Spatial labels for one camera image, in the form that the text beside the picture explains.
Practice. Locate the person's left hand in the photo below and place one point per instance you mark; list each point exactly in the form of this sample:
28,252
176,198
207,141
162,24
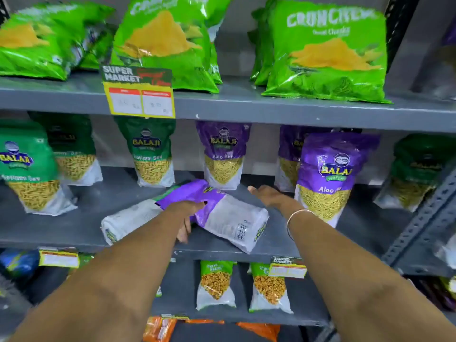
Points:
185,210

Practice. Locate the person's right hand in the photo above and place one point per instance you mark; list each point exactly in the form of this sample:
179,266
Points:
272,199

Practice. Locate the grey metal shelf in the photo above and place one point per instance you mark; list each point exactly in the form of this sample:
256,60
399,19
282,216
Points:
249,103

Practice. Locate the person's right forearm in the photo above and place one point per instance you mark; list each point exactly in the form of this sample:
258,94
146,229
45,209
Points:
356,288

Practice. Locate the person's left forearm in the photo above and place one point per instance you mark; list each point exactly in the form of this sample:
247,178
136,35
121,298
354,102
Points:
107,288

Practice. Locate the orange snack packet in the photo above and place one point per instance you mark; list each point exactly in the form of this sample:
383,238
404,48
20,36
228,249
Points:
205,321
158,331
262,331

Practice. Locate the blue snack packet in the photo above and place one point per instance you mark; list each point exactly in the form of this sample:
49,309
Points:
19,263

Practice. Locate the dark maroon snack packet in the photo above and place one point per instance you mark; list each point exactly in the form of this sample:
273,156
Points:
434,293

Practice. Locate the silver bangle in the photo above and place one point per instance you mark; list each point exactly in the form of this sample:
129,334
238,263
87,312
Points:
295,212

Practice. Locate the yellow black price tag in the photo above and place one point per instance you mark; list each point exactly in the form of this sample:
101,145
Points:
58,259
286,269
174,317
139,99

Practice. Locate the small green nut packet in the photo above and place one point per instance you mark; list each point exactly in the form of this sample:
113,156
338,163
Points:
269,292
86,260
215,281

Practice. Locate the row of light green chip bags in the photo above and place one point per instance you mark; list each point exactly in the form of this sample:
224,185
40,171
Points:
320,60

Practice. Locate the grey metal shelving rack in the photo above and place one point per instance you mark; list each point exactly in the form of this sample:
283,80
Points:
427,227

